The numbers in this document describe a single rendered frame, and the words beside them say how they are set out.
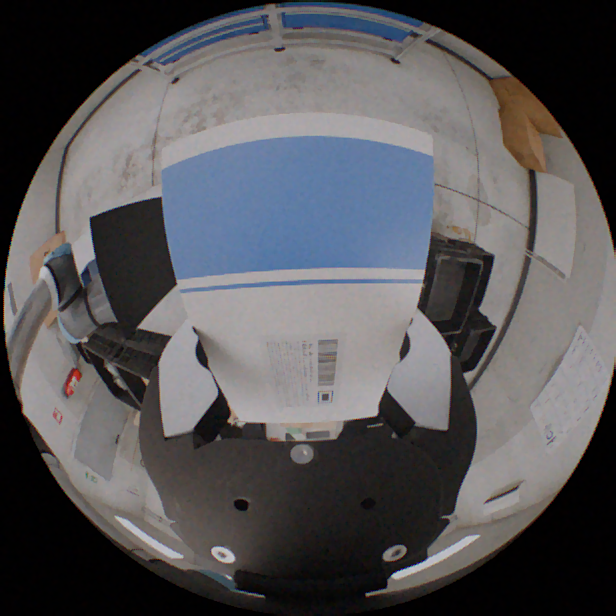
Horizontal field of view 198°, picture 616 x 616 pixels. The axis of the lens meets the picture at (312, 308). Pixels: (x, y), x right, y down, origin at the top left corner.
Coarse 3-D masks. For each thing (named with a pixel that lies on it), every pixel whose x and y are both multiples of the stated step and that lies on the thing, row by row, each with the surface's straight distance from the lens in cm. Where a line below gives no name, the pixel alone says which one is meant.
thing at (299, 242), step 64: (256, 128) 9; (320, 128) 9; (384, 128) 9; (192, 192) 9; (256, 192) 8; (320, 192) 8; (384, 192) 9; (192, 256) 10; (256, 256) 9; (320, 256) 8; (384, 256) 9; (192, 320) 11; (256, 320) 10; (320, 320) 10; (384, 320) 11; (256, 384) 14; (320, 384) 13; (384, 384) 15
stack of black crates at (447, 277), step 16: (432, 240) 116; (432, 256) 88; (448, 256) 85; (464, 256) 100; (432, 272) 86; (448, 272) 103; (464, 272) 111; (480, 272) 103; (432, 288) 86; (448, 288) 107; (464, 288) 111; (432, 304) 106; (448, 304) 113; (464, 304) 111; (432, 320) 112; (448, 320) 119; (464, 320) 112
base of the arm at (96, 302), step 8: (96, 280) 58; (88, 288) 60; (96, 288) 57; (88, 296) 58; (96, 296) 56; (104, 296) 54; (88, 304) 58; (96, 304) 56; (104, 304) 55; (88, 312) 58; (96, 312) 57; (104, 312) 56; (112, 312) 56; (96, 320) 59; (104, 320) 59; (112, 320) 61
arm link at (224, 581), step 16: (32, 432) 51; (48, 448) 51; (48, 464) 46; (64, 480) 42; (80, 496) 40; (96, 512) 37; (112, 528) 34; (128, 544) 31; (160, 560) 30; (192, 576) 27; (208, 576) 28; (224, 576) 30; (240, 592) 29
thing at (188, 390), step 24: (192, 336) 11; (168, 360) 10; (192, 360) 9; (168, 384) 9; (192, 384) 8; (216, 384) 8; (168, 408) 8; (192, 408) 8; (216, 408) 8; (168, 432) 8; (216, 432) 8
